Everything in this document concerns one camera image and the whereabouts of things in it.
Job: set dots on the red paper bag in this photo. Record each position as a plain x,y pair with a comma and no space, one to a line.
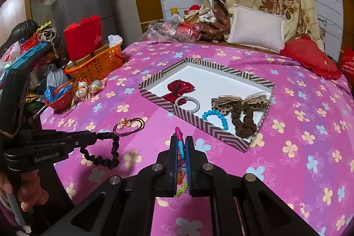
347,64

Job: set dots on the lucky cat figurine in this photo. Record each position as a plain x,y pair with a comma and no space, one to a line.
81,91

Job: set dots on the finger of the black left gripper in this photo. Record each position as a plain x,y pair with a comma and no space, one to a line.
94,136
81,145

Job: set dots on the red plastic basket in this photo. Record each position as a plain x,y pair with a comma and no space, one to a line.
59,99

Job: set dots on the red velvet hair bow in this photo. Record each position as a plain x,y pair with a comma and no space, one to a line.
177,89

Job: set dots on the orange plastic basket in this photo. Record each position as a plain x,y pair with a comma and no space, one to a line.
99,66

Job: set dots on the striped black white tray box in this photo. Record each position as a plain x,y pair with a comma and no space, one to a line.
210,81

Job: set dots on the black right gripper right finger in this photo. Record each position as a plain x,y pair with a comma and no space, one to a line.
197,182

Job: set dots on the black fabric scrunchie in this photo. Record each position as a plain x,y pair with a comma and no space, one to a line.
109,163

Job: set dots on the red gift box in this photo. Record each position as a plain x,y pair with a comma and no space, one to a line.
84,38

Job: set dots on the leopard print hair bow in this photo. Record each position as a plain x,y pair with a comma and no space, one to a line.
226,103

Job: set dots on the grey refrigerator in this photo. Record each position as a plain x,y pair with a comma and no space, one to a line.
66,12

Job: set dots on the brown patterned cloth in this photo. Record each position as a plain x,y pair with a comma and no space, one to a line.
214,19

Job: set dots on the red cushion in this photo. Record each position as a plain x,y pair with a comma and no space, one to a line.
306,52

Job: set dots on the white tissue in basket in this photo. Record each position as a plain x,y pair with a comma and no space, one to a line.
114,40

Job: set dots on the white small pillow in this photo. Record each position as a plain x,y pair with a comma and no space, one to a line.
257,29

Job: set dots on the pink floral bed sheet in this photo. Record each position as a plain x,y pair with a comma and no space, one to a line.
303,150

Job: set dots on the person's left hand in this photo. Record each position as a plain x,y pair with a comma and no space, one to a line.
29,193

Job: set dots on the wrapped egg ornament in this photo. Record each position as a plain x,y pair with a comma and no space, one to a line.
97,85

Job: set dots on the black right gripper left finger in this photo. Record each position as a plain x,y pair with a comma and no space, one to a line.
166,184

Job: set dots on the clear plastic bag of items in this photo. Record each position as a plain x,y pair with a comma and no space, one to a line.
172,30

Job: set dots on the brown scrunchie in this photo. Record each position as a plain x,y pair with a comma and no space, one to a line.
243,128

